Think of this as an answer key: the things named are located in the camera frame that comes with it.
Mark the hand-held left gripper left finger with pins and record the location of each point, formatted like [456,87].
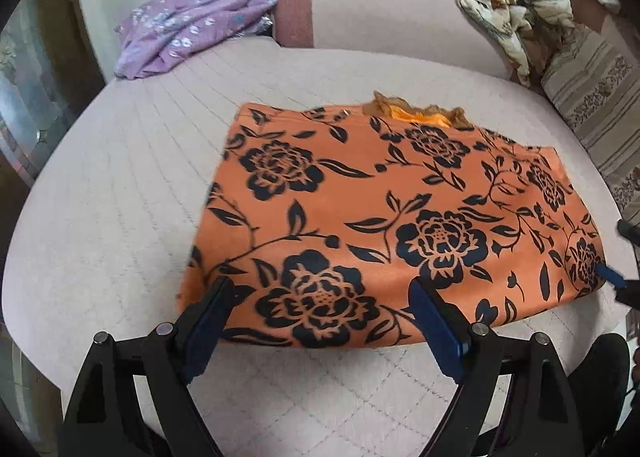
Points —
[205,332]

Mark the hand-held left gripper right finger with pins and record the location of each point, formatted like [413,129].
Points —
[440,332]

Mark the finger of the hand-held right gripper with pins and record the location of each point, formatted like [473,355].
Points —
[629,230]
[611,274]

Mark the orange floral blouse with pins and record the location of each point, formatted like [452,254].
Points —
[400,197]

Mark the striped floral pillow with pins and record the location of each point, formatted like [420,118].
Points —
[595,92]

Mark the pink cushion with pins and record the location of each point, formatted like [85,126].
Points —
[595,17]

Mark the crumpled beige floral blanket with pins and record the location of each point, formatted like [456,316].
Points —
[520,12]

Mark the stained glass wooden door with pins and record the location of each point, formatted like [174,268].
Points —
[30,102]

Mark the purple floral cloth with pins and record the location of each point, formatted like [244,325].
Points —
[190,22]

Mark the pink bolster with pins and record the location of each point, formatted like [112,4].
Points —
[390,22]

